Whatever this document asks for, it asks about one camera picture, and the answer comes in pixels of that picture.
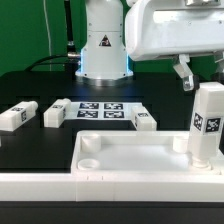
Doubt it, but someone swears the white desk top tray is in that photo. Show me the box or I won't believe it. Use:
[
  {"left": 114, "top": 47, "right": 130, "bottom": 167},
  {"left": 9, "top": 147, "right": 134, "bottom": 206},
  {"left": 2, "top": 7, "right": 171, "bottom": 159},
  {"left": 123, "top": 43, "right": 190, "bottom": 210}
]
[{"left": 70, "top": 129, "right": 224, "bottom": 176}]

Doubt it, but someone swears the white L-shaped fence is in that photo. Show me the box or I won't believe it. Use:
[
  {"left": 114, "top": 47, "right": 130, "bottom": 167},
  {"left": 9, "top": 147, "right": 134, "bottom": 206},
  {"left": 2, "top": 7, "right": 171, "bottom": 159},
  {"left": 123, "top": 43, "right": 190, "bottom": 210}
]
[{"left": 0, "top": 131, "right": 224, "bottom": 203}]

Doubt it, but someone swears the black cable with connector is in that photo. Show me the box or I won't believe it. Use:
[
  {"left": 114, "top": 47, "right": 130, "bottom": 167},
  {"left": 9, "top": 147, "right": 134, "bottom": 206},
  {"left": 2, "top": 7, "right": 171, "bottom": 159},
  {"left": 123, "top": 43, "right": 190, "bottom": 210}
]
[{"left": 24, "top": 51, "right": 82, "bottom": 72}]

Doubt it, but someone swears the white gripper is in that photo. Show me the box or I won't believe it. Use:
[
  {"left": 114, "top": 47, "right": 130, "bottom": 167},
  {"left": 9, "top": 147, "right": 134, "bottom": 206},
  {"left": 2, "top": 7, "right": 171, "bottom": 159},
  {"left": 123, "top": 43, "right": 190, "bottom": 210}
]
[{"left": 125, "top": 0, "right": 224, "bottom": 91}]

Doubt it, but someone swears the black vertical hose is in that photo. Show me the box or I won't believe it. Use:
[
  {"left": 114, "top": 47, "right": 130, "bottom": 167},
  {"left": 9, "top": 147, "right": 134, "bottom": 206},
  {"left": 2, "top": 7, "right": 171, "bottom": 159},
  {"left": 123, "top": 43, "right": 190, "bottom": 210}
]
[{"left": 63, "top": 0, "right": 76, "bottom": 54}]

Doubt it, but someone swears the sheet of fiducial tags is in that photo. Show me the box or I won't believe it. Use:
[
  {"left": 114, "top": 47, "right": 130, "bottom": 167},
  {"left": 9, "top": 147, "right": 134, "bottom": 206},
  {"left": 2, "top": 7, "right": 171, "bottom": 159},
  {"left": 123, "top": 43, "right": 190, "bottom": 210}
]
[{"left": 65, "top": 102, "right": 141, "bottom": 120}]

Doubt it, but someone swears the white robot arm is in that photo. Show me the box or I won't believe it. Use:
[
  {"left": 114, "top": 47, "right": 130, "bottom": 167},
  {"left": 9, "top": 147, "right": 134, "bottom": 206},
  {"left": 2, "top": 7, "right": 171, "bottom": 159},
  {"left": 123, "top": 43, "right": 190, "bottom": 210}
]
[{"left": 76, "top": 0, "right": 224, "bottom": 91}]

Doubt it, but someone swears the thin white cable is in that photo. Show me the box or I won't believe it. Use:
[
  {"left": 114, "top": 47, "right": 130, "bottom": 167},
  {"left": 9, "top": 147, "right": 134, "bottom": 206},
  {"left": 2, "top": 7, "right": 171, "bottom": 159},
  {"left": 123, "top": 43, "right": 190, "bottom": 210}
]
[{"left": 43, "top": 0, "right": 53, "bottom": 72}]

